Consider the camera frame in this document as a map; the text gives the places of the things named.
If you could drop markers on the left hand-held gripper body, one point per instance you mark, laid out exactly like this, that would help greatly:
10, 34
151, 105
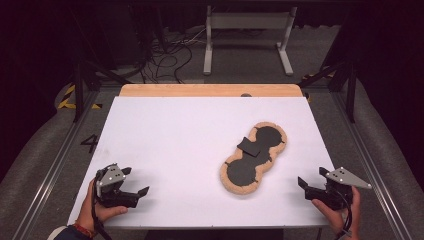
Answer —
111, 180

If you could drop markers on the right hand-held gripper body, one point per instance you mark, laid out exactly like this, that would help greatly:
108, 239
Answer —
340, 188

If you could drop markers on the person's right hand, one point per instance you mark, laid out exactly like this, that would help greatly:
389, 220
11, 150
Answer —
336, 218

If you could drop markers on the person's left hand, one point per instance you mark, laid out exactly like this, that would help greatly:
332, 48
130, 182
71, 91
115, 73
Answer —
90, 210

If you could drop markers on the white board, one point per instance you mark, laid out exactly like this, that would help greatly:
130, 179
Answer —
166, 143

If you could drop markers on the black metal stand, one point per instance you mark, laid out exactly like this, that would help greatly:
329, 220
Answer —
350, 90
79, 90

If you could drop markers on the yellow black floor tape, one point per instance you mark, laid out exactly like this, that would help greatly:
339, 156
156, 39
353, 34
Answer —
316, 75
68, 100

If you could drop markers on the wooden table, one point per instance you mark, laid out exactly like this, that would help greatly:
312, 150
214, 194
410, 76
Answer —
186, 90

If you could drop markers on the grey metal stand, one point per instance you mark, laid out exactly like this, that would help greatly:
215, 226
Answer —
248, 21

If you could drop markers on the aluminium rail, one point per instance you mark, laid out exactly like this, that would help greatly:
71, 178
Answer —
366, 153
56, 160

